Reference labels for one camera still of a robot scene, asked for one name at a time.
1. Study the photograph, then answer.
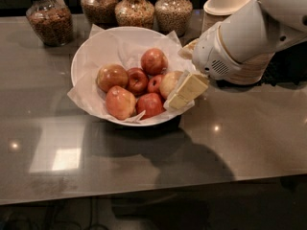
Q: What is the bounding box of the red apple front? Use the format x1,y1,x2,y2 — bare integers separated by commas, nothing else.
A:
135,93,165,120

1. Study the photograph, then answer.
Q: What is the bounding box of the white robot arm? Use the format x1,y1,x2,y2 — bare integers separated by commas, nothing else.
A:
191,0,307,80

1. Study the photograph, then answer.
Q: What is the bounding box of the red apple top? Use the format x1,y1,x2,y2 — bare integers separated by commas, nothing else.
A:
141,48,168,76

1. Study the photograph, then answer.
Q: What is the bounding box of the white paper liner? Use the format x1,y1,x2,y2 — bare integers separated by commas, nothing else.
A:
66,23,196,125

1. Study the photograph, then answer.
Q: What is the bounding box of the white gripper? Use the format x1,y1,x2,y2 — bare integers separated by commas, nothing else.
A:
164,22,241,111

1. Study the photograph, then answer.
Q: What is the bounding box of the paper bowl stack back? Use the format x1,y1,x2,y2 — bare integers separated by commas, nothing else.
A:
201,0,250,32

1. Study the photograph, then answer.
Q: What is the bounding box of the small red apple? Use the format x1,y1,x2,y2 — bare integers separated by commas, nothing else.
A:
147,75,164,93

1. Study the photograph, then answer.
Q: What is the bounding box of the black mat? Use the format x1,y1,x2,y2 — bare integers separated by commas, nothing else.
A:
217,42,307,87

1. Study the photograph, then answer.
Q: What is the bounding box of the red-green apple left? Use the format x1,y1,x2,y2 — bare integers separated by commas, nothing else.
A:
96,64,129,92

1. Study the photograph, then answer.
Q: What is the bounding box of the glass cereal jar far left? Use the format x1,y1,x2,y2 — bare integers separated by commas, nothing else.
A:
26,0,73,46

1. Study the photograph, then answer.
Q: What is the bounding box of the yellow-red apple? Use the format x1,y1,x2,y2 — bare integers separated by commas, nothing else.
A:
159,71,182,99

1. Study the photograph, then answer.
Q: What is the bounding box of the orange-red apple front left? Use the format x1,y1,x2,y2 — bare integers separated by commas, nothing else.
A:
106,86,136,120

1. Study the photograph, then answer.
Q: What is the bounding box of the glass cereal jar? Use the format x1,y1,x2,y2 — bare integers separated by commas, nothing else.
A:
154,0,193,36
115,0,154,29
81,0,118,25
26,0,73,46

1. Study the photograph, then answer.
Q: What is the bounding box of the dark red apple center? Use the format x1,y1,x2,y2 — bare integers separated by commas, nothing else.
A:
127,67,149,96

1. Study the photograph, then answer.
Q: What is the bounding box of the white bowl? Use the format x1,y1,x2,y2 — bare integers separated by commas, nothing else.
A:
70,26,197,127

